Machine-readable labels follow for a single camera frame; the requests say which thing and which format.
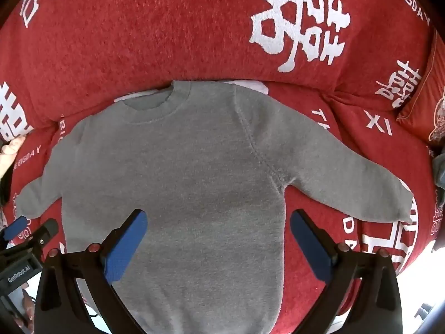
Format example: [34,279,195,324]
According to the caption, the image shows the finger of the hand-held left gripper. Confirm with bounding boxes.
[26,218,59,261]
[0,216,28,248]

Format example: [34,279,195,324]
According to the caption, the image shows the grey-blue cloth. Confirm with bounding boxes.
[431,149,445,199]

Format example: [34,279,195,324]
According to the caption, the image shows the red embroidered cushion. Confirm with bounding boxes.
[396,30,445,147]

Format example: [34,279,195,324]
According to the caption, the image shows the grey sweater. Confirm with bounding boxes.
[14,80,414,334]

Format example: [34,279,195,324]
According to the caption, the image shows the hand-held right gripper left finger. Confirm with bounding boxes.
[34,209,150,334]

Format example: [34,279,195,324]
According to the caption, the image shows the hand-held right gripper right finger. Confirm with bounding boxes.
[290,209,404,334]

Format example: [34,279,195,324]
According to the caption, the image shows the red printed sofa cover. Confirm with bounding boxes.
[0,0,445,334]

